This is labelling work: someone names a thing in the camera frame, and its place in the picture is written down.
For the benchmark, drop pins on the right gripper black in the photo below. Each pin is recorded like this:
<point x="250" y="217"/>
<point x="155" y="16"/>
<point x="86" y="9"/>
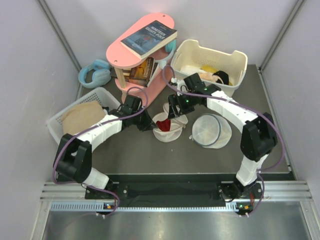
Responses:
<point x="174" y="100"/>

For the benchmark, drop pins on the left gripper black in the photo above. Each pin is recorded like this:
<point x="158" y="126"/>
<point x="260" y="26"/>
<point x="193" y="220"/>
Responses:
<point x="148" y="124"/>

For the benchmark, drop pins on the beige trim mesh laundry bag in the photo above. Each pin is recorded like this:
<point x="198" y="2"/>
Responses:
<point x="177" y="126"/>

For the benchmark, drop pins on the red bra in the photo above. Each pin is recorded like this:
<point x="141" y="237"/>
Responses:
<point x="164" y="125"/>

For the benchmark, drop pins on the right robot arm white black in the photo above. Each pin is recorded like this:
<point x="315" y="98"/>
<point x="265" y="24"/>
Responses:
<point x="258" y="134"/>

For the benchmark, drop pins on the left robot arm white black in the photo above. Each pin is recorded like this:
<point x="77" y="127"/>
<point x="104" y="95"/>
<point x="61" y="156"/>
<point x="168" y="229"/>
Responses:
<point x="74" y="155"/>

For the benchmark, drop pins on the grey trim mesh laundry bag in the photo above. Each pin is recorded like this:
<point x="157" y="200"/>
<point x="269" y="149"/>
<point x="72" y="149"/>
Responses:
<point x="211" y="131"/>

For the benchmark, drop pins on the cream plastic laundry basket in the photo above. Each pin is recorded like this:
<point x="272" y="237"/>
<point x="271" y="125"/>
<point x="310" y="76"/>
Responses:
<point x="191" y="57"/>

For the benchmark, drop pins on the brown orange book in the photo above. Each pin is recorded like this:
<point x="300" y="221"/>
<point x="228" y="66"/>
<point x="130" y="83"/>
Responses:
<point x="144" y="73"/>

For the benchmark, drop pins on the blue headphones on floor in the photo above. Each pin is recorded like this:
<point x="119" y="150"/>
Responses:
<point x="101" y="74"/>

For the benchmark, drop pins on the clothes pile in cream basket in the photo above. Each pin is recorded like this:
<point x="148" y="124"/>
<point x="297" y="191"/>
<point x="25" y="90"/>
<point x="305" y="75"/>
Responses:
<point x="208" y="73"/>

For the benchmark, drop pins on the beige folded cloth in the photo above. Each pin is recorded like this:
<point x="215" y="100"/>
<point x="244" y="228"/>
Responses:
<point x="81" y="117"/>

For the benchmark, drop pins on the dark blue paperback book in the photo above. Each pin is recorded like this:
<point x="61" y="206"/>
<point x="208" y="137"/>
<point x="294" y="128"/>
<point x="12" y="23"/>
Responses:
<point x="149" y="39"/>

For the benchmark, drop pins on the white plastic perforated basket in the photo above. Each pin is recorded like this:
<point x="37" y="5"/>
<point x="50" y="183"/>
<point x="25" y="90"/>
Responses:
<point x="104" y="97"/>

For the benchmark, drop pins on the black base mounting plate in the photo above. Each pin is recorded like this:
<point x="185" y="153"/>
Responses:
<point x="215" y="186"/>

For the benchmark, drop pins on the grey slotted cable duct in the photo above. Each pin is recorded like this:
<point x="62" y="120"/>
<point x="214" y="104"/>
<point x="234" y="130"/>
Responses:
<point x="104" y="207"/>

